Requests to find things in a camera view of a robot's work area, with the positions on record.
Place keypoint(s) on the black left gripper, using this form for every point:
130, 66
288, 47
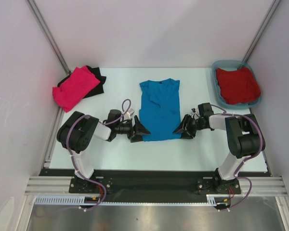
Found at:
138, 128

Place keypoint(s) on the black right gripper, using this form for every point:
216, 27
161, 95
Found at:
181, 126

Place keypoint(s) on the blue t shirt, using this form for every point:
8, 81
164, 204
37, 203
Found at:
160, 109

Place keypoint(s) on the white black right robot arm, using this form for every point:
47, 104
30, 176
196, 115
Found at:
244, 139

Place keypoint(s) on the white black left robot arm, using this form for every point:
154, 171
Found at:
77, 132

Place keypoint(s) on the black folded t shirt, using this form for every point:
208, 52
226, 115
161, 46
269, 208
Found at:
90, 76

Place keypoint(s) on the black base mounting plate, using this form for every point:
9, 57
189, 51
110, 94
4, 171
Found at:
124, 186

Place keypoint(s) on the red t shirt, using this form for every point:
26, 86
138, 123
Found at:
238, 86

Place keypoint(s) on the pink folded t shirt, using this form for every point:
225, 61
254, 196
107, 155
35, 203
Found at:
68, 97

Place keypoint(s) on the teal plastic basket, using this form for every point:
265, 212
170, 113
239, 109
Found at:
230, 65

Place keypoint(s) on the grey slotted cable duct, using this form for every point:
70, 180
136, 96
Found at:
93, 200

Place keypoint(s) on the aluminium front frame rail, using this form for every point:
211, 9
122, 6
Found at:
44, 185

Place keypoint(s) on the right aluminium corner post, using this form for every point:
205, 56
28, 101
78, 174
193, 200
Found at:
261, 30

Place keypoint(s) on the aluminium corner post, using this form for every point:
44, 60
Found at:
261, 30
47, 33

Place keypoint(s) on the left aluminium corner post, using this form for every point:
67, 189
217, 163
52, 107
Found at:
47, 33

